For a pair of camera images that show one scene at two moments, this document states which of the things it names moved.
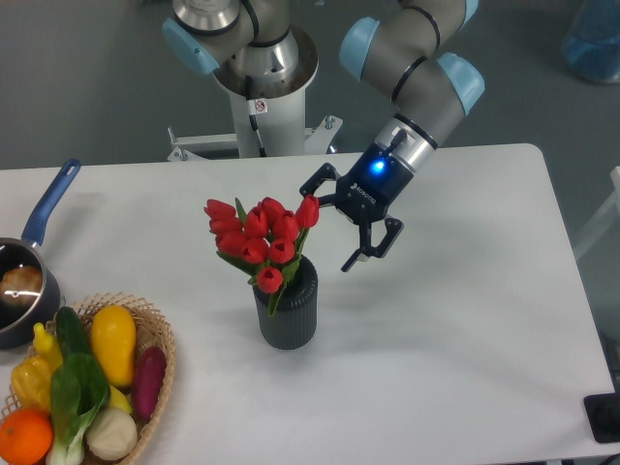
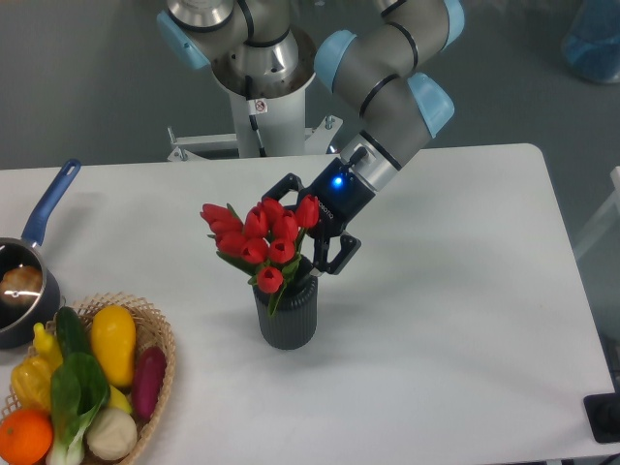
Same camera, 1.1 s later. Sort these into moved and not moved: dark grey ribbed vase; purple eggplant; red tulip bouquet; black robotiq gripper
Moved: black robotiq gripper
Not moved: purple eggplant; dark grey ribbed vase; red tulip bouquet
